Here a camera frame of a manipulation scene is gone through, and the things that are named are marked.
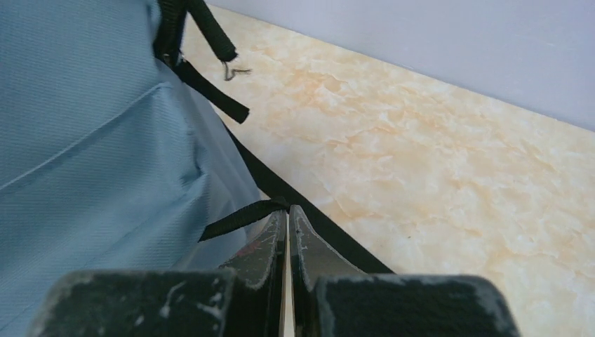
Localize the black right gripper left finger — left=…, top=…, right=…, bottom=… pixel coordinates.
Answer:
left=28, top=211, right=286, bottom=336

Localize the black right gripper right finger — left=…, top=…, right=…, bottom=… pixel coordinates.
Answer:
left=288, top=206, right=520, bottom=336

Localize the blue student backpack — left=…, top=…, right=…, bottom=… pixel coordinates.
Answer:
left=1, top=1, right=286, bottom=336

